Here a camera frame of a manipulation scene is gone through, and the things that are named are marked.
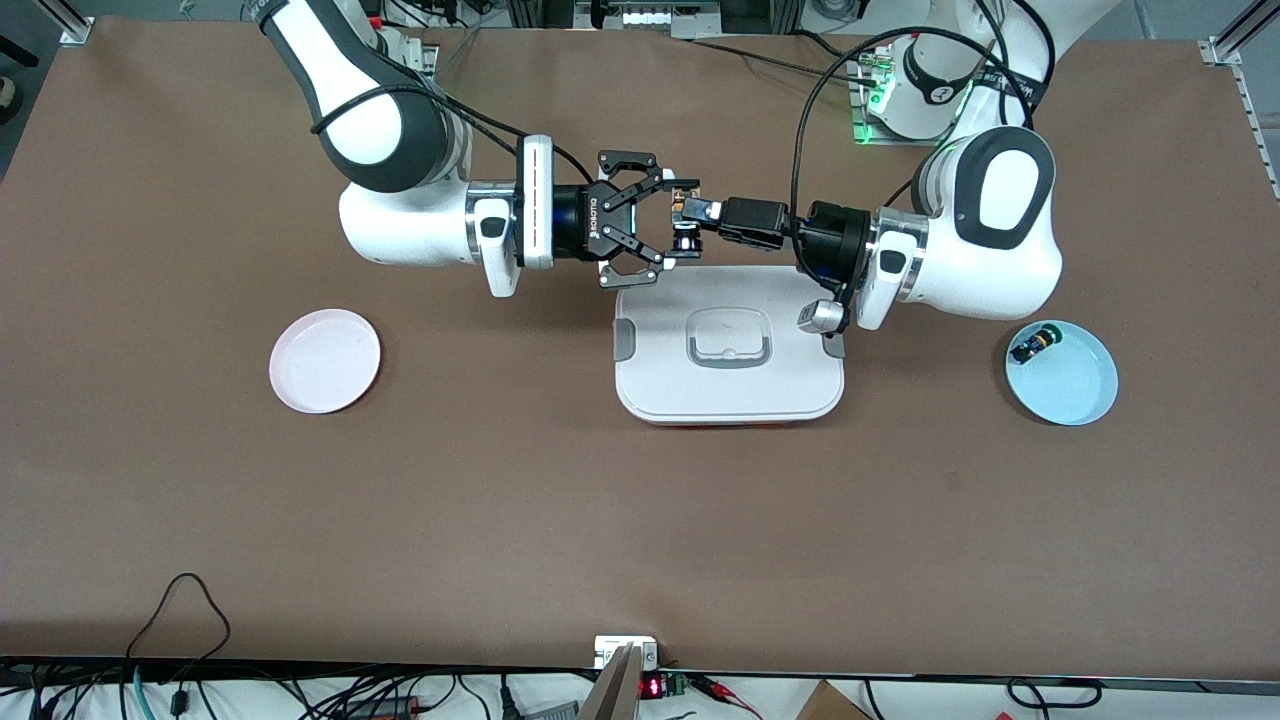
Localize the small black orange toy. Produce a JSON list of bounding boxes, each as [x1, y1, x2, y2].
[[668, 190, 703, 258]]

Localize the black power adapter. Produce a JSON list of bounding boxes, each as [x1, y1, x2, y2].
[[340, 695, 423, 720]]

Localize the pink round plate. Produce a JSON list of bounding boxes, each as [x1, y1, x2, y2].
[[269, 309, 382, 415]]

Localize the small black blue toy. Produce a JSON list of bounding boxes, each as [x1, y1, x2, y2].
[[1010, 324, 1063, 365]]

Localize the small white mount block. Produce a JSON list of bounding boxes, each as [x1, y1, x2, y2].
[[594, 636, 659, 670]]

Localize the red clip wires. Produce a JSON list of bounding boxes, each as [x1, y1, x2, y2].
[[690, 675, 763, 720]]

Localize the metal frame structure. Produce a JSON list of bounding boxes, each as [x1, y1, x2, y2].
[[505, 0, 807, 39]]

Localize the light blue round plate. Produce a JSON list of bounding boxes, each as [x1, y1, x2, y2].
[[1005, 319, 1119, 427]]

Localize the brown cardboard piece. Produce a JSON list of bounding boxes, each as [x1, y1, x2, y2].
[[794, 680, 873, 720]]

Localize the thin black coiled cable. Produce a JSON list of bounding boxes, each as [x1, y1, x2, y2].
[[1005, 677, 1103, 713]]

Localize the grey aluminium bar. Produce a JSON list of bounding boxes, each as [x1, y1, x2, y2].
[[578, 645, 642, 720]]

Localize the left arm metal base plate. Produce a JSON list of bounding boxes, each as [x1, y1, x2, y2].
[[848, 55, 960, 148]]

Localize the black looped cable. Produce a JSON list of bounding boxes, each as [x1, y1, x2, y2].
[[124, 573, 232, 720]]

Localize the black cable across table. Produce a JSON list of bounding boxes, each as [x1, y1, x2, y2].
[[690, 38, 863, 83]]

